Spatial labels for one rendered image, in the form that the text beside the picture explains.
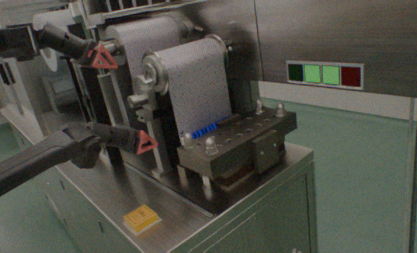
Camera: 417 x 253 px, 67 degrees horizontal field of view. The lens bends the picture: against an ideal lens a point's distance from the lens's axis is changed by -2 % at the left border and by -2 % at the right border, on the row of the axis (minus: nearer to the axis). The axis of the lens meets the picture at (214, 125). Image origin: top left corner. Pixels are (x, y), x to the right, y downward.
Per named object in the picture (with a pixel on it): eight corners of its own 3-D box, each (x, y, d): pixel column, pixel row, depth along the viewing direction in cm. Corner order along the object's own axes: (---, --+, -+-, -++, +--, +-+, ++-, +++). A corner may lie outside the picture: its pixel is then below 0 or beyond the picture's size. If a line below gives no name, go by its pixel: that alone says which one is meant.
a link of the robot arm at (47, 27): (34, 41, 75) (43, 19, 75) (29, 38, 80) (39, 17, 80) (62, 53, 80) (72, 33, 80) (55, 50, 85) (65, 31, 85)
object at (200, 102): (181, 143, 106) (169, 89, 99) (231, 118, 119) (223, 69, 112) (181, 143, 106) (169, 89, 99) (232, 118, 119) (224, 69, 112)
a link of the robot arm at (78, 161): (89, 143, 77) (63, 124, 78) (74, 181, 80) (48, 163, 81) (118, 135, 88) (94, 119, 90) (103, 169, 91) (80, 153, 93)
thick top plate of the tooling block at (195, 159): (180, 164, 102) (176, 147, 100) (263, 120, 125) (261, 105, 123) (212, 180, 90) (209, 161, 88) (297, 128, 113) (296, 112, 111)
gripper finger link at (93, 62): (116, 78, 88) (84, 63, 81) (105, 76, 93) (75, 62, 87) (125, 55, 88) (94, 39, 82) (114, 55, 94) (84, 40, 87)
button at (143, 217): (125, 223, 90) (122, 216, 89) (146, 210, 94) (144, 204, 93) (136, 233, 85) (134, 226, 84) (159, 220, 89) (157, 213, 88)
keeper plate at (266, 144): (254, 172, 102) (250, 141, 98) (274, 159, 108) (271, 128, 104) (260, 174, 100) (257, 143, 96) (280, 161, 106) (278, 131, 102)
